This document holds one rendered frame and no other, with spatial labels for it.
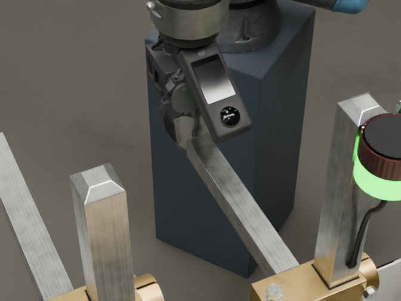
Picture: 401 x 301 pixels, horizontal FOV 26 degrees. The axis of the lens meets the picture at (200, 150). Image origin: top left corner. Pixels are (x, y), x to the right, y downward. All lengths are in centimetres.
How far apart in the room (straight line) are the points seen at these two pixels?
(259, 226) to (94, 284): 30
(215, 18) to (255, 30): 68
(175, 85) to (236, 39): 62
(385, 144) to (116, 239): 24
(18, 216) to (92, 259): 19
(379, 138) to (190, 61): 32
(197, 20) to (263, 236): 25
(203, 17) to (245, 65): 67
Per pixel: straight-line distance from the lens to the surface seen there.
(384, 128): 76
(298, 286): 94
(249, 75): 160
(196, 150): 108
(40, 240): 87
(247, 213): 101
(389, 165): 73
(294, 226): 214
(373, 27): 276
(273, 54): 165
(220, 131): 98
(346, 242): 89
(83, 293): 81
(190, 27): 96
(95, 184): 67
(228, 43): 163
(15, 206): 90
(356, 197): 84
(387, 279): 108
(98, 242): 71
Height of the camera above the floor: 162
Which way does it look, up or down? 45 degrees down
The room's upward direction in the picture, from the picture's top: straight up
